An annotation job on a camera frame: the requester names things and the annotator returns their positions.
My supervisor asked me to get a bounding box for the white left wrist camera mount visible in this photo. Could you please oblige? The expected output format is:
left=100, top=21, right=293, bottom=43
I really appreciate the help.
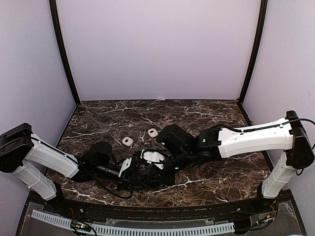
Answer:
left=118, top=157, right=132, bottom=177

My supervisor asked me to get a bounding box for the left black frame post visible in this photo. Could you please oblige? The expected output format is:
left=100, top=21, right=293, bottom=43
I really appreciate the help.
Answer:
left=49, top=0, right=81, bottom=106

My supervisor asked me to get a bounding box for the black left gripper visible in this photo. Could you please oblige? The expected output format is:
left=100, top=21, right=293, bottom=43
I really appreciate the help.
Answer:
left=94, top=163, right=148, bottom=192

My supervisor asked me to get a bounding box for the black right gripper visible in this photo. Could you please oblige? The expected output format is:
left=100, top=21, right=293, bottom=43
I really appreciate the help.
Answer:
left=146, top=148, right=193, bottom=187

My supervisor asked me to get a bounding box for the white earbud charging case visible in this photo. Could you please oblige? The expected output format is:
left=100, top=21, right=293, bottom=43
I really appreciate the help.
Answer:
left=122, top=137, right=133, bottom=147

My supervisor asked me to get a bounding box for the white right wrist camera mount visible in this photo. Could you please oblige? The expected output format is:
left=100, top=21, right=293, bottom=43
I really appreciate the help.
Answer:
left=140, top=149, right=165, bottom=170

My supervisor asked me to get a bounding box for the black front table rail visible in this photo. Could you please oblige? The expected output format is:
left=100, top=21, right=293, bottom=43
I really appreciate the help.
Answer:
left=26, top=190, right=298, bottom=223

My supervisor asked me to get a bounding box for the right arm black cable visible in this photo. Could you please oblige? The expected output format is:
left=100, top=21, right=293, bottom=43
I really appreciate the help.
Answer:
left=221, top=118, right=315, bottom=176

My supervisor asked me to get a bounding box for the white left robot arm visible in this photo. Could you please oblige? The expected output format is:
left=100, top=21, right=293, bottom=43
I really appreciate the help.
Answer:
left=0, top=123, right=136, bottom=214

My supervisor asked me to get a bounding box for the black frame post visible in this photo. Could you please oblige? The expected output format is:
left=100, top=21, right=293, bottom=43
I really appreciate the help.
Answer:
left=49, top=0, right=81, bottom=106
left=237, top=0, right=268, bottom=106

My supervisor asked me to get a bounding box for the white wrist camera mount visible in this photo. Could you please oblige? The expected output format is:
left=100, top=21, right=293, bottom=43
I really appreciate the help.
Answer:
left=118, top=157, right=132, bottom=177
left=140, top=149, right=165, bottom=170

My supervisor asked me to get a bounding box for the right black frame post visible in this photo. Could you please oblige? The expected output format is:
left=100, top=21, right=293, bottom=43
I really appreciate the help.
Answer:
left=237, top=0, right=268, bottom=106

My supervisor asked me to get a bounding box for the white slotted cable duct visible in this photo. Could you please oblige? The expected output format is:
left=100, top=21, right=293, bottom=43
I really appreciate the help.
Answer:
left=31, top=210, right=235, bottom=236

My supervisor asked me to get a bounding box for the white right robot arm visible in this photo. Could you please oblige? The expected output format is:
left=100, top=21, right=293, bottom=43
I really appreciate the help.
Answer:
left=140, top=111, right=315, bottom=213

